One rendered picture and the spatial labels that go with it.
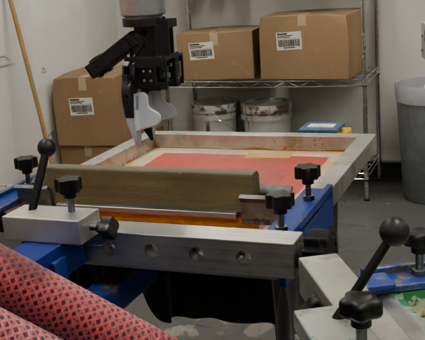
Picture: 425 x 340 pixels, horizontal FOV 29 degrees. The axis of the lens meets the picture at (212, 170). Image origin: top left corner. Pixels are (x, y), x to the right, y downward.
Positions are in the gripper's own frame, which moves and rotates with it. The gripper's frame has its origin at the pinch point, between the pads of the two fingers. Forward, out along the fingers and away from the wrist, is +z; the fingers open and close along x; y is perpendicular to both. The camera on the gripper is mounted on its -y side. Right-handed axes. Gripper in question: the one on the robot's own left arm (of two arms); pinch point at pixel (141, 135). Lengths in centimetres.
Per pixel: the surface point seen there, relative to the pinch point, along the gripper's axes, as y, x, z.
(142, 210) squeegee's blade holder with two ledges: 0.1, -2.2, 12.8
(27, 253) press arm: 0.0, -36.3, 7.9
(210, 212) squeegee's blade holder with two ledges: 12.8, -2.4, 12.3
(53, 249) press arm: 2.6, -34.1, 7.9
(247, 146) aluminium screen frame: 0, 57, 15
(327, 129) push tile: 15, 73, 14
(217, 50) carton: -108, 323, 24
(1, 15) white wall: -198, 243, -5
